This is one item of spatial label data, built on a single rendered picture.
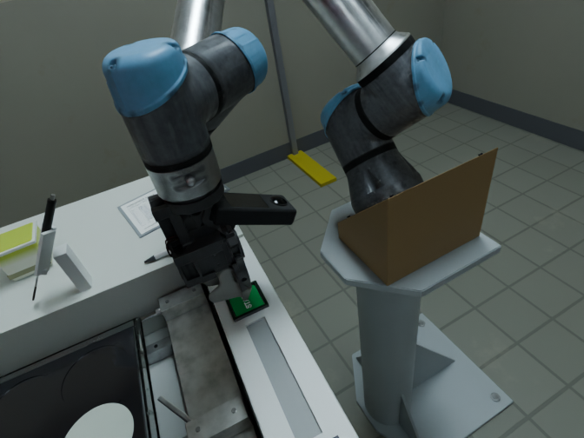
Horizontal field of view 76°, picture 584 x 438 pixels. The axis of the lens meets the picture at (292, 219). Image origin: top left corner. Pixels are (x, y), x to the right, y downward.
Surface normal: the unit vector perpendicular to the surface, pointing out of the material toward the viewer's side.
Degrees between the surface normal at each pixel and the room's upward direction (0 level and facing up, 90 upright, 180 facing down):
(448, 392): 0
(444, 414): 0
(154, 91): 88
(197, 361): 0
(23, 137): 90
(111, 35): 90
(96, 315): 90
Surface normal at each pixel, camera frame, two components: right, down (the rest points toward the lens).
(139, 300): 0.41, 0.52
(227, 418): -0.15, -0.77
